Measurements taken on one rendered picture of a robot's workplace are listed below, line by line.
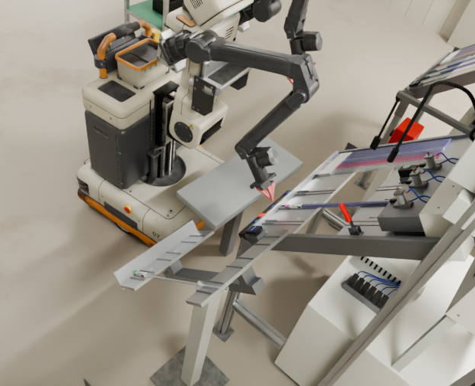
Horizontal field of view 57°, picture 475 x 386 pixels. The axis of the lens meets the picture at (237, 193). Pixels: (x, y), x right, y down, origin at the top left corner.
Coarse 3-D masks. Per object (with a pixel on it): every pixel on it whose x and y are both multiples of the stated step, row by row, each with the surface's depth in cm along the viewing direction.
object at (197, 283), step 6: (144, 276) 137; (150, 276) 133; (156, 276) 130; (162, 276) 127; (168, 276) 126; (174, 276) 123; (174, 282) 122; (180, 282) 119; (186, 282) 116; (192, 282) 114; (198, 282) 113; (204, 282) 111; (204, 288) 110; (210, 288) 108; (216, 288) 105; (222, 288) 103; (228, 288) 104
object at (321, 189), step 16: (320, 176) 186; (336, 176) 178; (304, 192) 177; (320, 192) 170; (336, 192) 166; (288, 208) 168; (304, 208) 163; (320, 208) 159; (272, 224) 162; (288, 224) 156; (304, 224) 153
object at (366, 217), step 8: (456, 144) 158; (464, 144) 155; (448, 152) 154; (456, 152) 152; (392, 176) 156; (384, 184) 153; (392, 184) 150; (400, 184) 148; (376, 192) 150; (384, 192) 147; (392, 192) 145; (368, 200) 147; (376, 200) 145; (384, 200) 142; (360, 208) 144; (368, 208) 142; (376, 208) 139; (360, 216) 139; (368, 216) 137; (376, 216) 135; (360, 224) 134; (368, 224) 132; (376, 224) 130; (344, 232) 134; (368, 232) 128; (376, 232) 127; (384, 232) 125; (392, 232) 123
